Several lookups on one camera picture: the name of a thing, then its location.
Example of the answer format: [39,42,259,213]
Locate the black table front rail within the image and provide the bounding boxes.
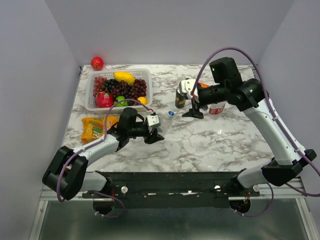
[82,171,251,209]

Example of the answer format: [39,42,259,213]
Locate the red grapes bunch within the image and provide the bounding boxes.
[93,76,107,97]

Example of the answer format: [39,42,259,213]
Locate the purple cable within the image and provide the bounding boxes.
[56,99,157,203]
[191,46,320,197]

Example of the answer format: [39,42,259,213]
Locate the bottle with red label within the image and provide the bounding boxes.
[208,101,226,115]

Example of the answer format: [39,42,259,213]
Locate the orange razor box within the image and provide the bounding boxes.
[198,82,210,88]

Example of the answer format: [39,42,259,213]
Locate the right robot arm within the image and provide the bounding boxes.
[179,57,317,196]

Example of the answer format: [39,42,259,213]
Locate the yellow mango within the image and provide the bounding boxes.
[113,71,135,85]

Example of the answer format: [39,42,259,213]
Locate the yellow snack bag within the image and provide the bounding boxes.
[81,117,105,144]

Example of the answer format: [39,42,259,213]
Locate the small yellow lemon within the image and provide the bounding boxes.
[137,96,148,105]

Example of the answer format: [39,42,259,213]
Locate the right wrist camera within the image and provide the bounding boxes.
[179,79,199,100]

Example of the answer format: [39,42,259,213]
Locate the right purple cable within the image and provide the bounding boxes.
[191,46,320,197]

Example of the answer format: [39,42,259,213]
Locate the red dragon fruit toy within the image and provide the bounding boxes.
[95,91,114,108]

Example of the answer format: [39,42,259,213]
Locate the dark purple grapes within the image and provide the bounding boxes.
[105,78,147,101]

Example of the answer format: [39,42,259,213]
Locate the white plastic basket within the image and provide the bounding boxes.
[84,68,153,113]

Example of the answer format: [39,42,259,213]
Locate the clear plastic bottle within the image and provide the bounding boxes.
[158,111,174,137]

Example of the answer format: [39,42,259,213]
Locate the black drink can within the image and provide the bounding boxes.
[174,86,186,109]

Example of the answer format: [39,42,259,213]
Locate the red apple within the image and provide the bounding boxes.
[90,56,104,71]

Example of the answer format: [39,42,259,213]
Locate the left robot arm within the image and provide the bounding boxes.
[42,107,164,201]

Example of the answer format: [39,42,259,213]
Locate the blue white bottle cap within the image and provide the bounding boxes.
[166,110,175,118]

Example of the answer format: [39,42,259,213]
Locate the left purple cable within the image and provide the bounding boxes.
[56,99,157,203]

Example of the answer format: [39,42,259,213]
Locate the green toy fruit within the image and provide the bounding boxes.
[114,95,129,107]

